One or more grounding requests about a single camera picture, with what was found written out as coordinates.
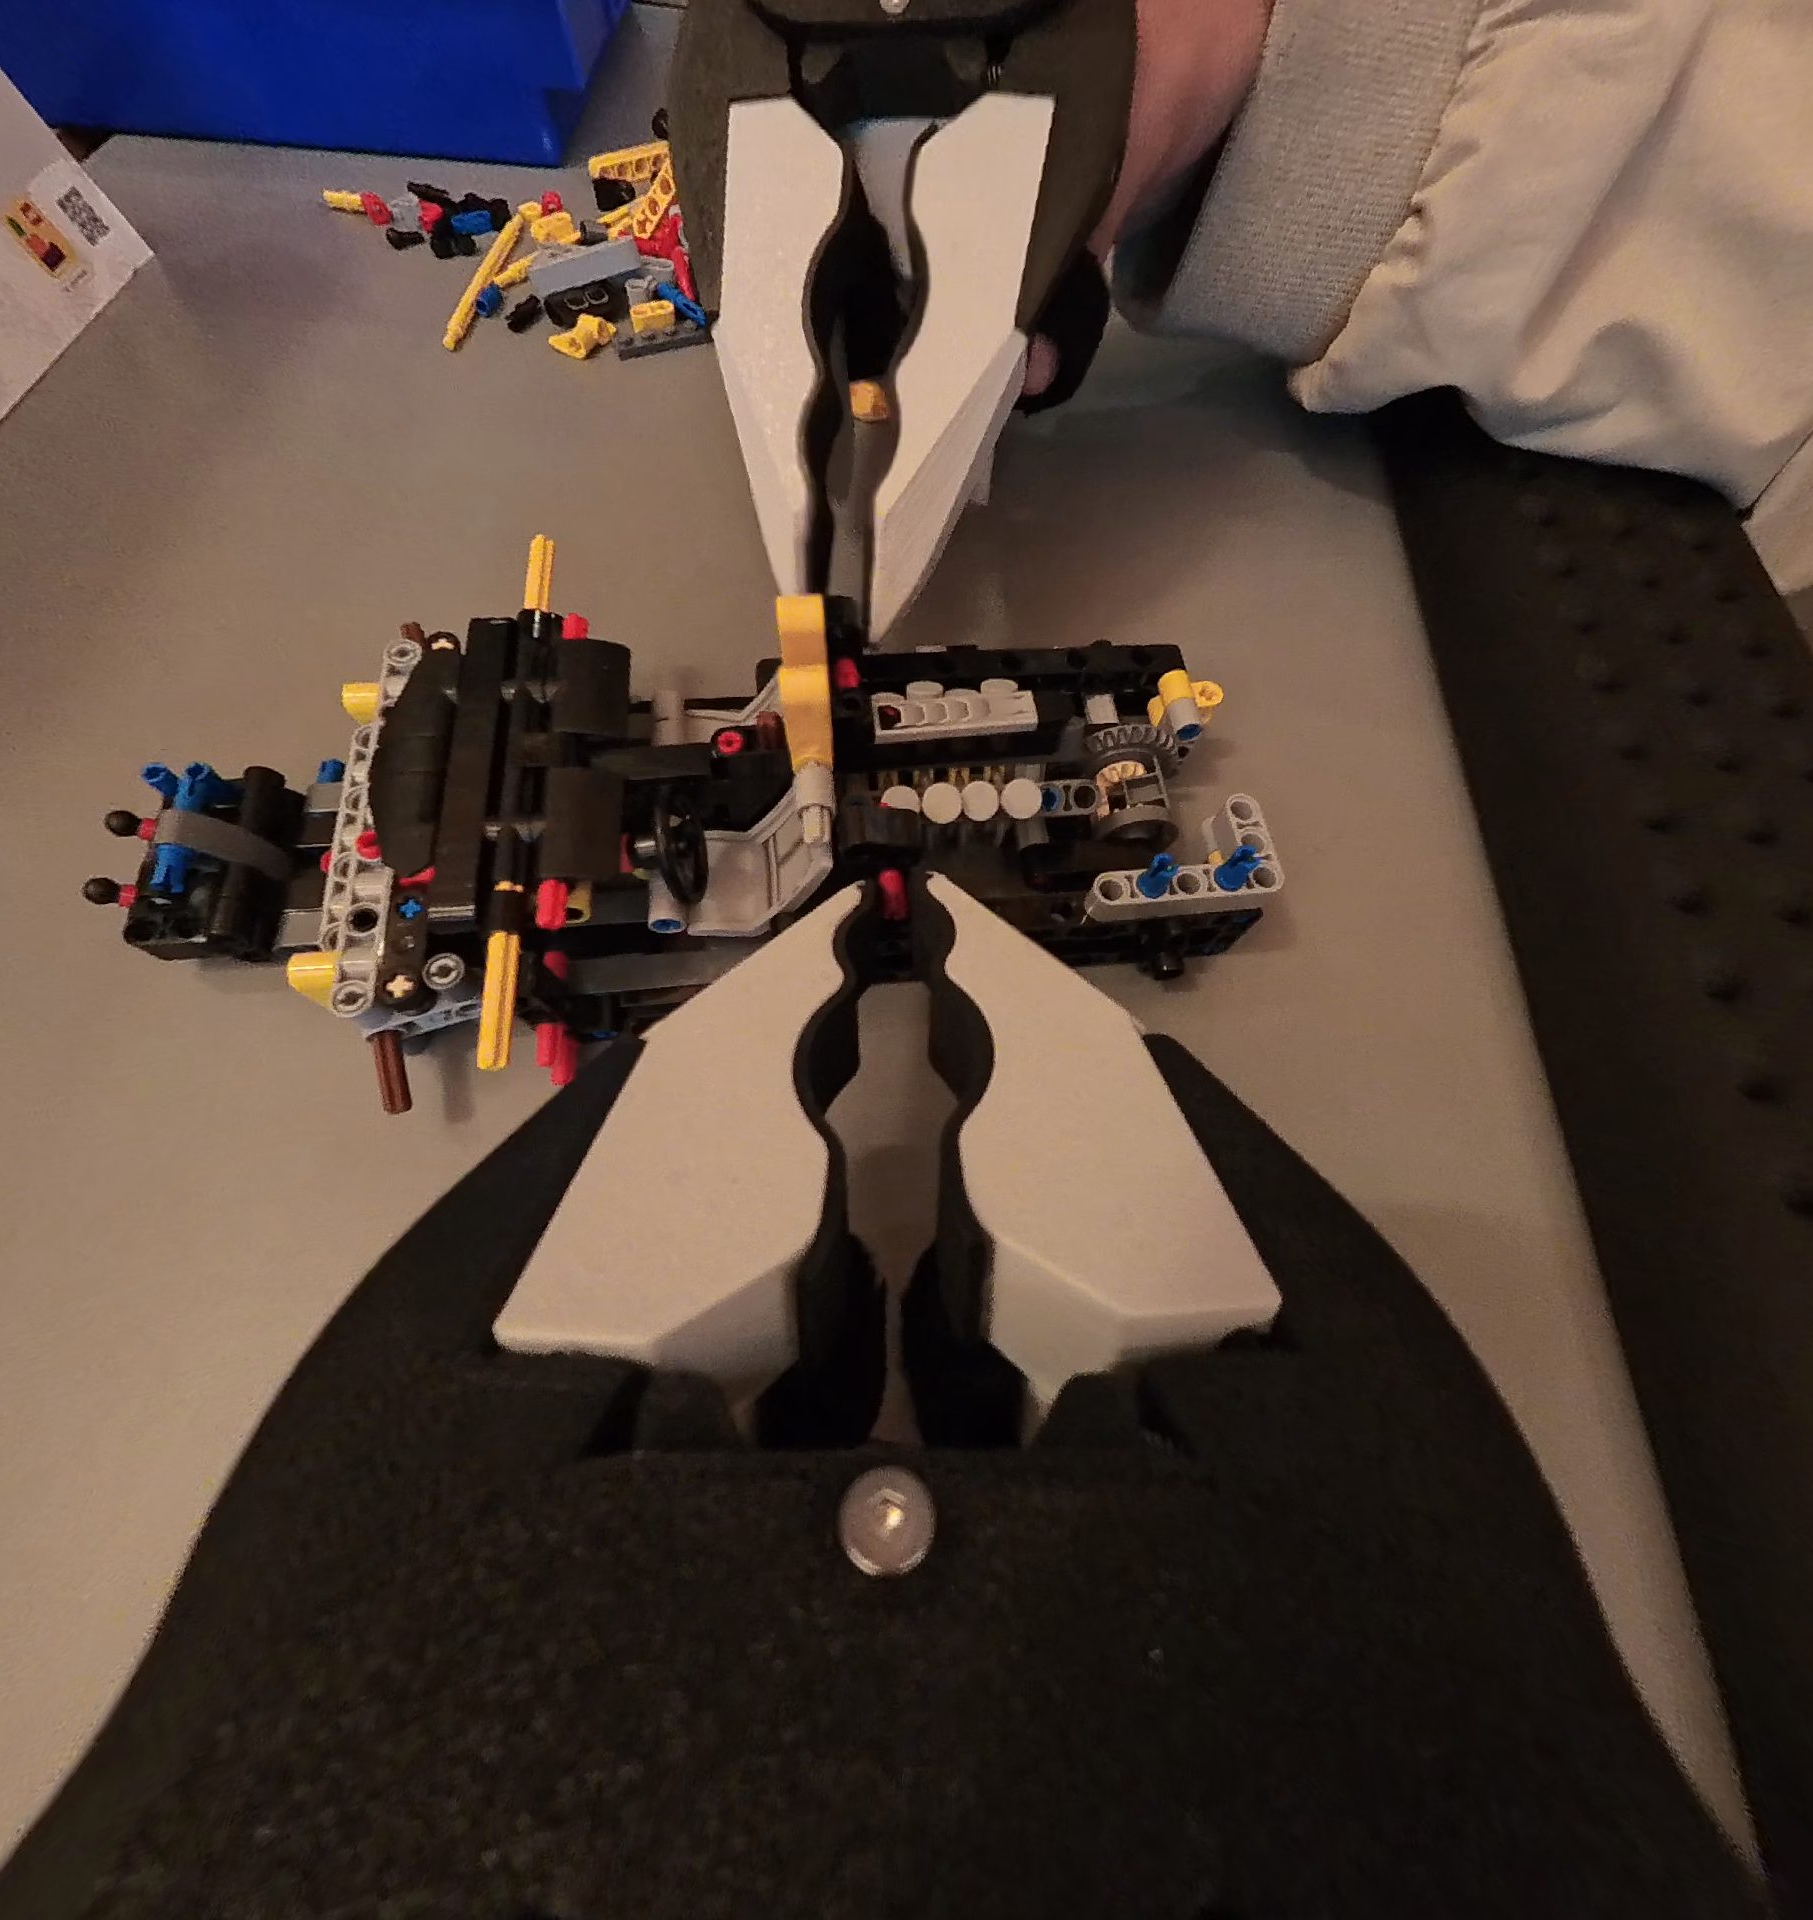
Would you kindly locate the person's right hand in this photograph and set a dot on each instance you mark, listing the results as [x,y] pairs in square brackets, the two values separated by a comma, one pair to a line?
[1186,121]

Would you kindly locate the blue plastic bin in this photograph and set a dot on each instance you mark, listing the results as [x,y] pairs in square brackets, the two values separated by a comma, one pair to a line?
[320,60]

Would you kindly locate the person's right forearm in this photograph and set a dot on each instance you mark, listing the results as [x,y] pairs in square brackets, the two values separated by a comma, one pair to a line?
[1522,226]

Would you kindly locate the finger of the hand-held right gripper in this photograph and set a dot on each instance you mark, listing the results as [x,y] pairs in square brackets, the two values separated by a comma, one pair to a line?
[764,271]
[976,271]

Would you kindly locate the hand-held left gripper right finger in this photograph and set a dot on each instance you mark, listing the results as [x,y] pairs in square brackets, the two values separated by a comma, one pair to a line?
[1116,1184]

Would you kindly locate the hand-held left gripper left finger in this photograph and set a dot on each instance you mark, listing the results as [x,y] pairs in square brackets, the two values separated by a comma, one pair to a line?
[665,1199]

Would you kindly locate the grey desk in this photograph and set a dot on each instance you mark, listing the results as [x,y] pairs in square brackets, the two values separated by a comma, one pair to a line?
[171,523]

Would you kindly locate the pile of toy building pieces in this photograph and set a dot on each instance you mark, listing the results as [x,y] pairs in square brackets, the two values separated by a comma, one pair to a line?
[607,257]

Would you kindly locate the black toy car chassis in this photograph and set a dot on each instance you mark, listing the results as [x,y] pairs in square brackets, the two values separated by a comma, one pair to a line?
[544,778]

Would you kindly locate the instruction booklet yellow car cover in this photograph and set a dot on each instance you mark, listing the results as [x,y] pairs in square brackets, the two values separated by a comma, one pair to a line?
[21,302]

